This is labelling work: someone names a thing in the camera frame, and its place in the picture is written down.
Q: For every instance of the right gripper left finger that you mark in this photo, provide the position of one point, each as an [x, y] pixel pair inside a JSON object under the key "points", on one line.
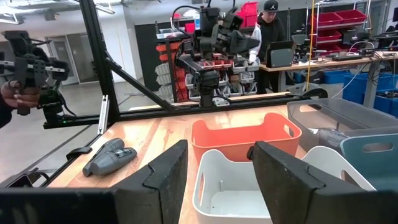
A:
{"points": [[155, 193]]}

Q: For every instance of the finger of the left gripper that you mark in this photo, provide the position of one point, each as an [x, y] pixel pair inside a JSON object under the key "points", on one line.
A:
{"points": [[245, 46]]}

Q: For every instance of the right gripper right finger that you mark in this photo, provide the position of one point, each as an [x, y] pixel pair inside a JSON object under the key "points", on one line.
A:
{"points": [[295, 193]]}

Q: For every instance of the white plastic bin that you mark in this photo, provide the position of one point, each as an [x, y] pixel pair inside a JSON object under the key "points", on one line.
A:
{"points": [[230, 202]]}

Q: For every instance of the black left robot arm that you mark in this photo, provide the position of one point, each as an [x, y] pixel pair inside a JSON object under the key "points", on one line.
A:
{"points": [[206, 84]]}

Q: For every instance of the person with cap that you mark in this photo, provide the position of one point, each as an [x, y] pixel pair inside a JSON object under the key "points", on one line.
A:
{"points": [[272, 31]]}

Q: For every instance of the red storage bin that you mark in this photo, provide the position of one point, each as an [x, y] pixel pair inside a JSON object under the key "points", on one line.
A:
{"points": [[351, 15], [248, 14], [326, 19]]}

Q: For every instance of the orange plastic bin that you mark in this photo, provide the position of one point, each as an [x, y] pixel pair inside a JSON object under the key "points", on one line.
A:
{"points": [[236, 137]]}

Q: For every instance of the wooden workbench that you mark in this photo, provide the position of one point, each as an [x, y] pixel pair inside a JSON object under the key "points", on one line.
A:
{"points": [[326, 63]]}

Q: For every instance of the teal plastic bin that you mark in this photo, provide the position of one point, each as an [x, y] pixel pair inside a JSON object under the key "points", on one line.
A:
{"points": [[373, 161]]}

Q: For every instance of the black table edge clamp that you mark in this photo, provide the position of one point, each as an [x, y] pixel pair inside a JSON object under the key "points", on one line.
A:
{"points": [[78, 152]]}

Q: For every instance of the grey-brown plastic bin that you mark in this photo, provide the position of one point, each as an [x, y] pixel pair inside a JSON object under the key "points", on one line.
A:
{"points": [[342, 115]]}

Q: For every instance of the blue storage tub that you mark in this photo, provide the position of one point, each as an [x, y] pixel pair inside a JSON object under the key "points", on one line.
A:
{"points": [[335, 77], [370, 87]]}

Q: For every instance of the person's hand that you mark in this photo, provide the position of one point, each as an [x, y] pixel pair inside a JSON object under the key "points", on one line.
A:
{"points": [[21, 95]]}

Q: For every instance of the silver frame bracket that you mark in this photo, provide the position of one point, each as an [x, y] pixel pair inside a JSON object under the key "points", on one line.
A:
{"points": [[103, 115]]}

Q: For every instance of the black aluminium table frame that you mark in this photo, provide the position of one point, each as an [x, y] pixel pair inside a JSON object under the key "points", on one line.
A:
{"points": [[93, 46]]}

